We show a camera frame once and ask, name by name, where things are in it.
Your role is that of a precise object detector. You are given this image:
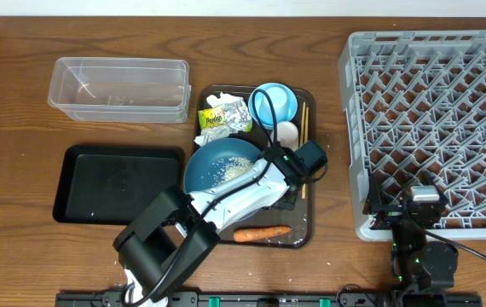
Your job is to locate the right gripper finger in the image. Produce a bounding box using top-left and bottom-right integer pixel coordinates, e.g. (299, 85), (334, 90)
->
(362, 175), (382, 215)
(405, 170), (436, 188)

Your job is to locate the white rice pile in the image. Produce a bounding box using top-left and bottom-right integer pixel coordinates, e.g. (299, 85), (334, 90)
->
(220, 157), (253, 182)

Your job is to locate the green snack wrapper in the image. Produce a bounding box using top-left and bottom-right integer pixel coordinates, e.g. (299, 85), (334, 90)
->
(198, 101), (252, 133)

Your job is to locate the blue plate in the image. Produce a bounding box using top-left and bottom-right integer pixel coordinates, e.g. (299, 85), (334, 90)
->
(183, 137), (265, 223)

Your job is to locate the orange carrot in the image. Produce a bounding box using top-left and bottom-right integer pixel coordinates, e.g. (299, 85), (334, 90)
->
(233, 225), (292, 242)

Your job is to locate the white tissue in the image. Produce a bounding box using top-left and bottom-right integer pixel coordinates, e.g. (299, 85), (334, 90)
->
(194, 93), (241, 146)

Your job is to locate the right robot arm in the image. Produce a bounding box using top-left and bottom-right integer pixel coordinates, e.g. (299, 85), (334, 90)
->
(363, 176), (459, 306)

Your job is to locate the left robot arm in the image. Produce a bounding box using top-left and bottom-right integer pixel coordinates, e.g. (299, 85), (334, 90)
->
(113, 142), (325, 306)

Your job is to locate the grey dishwasher rack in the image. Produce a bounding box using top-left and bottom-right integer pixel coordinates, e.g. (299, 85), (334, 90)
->
(338, 30), (486, 241)

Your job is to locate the black waste tray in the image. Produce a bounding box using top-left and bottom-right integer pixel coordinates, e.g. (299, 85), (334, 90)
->
(52, 145), (180, 225)

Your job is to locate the right wooden chopstick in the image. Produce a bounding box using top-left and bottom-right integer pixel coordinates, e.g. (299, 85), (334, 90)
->
(302, 107), (309, 200)

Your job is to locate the wooden chopstick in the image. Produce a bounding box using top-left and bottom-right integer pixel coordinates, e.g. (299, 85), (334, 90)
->
(299, 101), (307, 147)
(302, 107), (309, 200)

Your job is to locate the pale pink cup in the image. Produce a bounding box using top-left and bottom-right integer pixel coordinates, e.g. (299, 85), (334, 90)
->
(276, 121), (299, 151)

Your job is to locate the left wooden chopstick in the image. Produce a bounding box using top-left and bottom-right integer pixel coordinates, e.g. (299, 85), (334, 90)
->
(299, 101), (307, 147)

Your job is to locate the light blue bowl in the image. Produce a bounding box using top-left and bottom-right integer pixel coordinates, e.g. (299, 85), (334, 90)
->
(247, 83), (298, 130)

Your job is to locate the clear plastic bin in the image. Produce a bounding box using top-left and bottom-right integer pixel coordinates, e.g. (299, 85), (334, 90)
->
(48, 57), (191, 124)

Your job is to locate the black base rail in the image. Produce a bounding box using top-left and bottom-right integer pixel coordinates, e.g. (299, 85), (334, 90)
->
(54, 291), (483, 307)

